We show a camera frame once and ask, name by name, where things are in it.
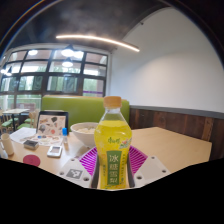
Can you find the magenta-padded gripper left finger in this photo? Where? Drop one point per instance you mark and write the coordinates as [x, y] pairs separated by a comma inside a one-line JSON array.
[[75, 173]]

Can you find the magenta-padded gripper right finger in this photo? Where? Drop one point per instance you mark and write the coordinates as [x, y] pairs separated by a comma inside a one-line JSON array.
[[150, 170]]

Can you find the yellow drink bottle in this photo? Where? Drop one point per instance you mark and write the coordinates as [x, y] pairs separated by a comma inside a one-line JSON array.
[[112, 140]]

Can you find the small white device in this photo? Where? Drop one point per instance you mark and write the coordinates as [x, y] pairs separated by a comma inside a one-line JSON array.
[[54, 151]]

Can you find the white bowl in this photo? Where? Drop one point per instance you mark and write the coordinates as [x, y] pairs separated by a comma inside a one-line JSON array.
[[83, 133]]

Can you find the small blue-capped bottle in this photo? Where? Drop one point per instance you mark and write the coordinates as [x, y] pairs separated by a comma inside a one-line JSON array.
[[64, 133]]

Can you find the sticker-printed paper sheet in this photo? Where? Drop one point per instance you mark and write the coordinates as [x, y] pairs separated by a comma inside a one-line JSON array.
[[48, 140]]

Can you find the small dark box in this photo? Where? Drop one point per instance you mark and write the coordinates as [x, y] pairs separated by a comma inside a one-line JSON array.
[[31, 144]]

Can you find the sticker-covered black tablet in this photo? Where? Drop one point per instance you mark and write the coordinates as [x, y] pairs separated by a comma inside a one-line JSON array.
[[51, 124]]

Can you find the green upholstered bench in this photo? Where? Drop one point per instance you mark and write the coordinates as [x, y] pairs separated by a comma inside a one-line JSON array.
[[80, 108]]

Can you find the white printed paper sheet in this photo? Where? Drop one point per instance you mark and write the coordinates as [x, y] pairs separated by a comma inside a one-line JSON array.
[[22, 134]]

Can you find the wooden chairs with green seats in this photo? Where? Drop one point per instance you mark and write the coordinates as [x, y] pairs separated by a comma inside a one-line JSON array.
[[8, 122]]

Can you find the wooden dining table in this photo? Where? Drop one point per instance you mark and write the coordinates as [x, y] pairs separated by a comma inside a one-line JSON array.
[[15, 111]]

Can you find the long curved ceiling light strip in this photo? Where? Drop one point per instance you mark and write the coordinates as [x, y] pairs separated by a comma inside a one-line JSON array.
[[100, 39]]

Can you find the black-framed window wall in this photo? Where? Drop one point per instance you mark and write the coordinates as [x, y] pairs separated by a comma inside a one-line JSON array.
[[63, 83]]

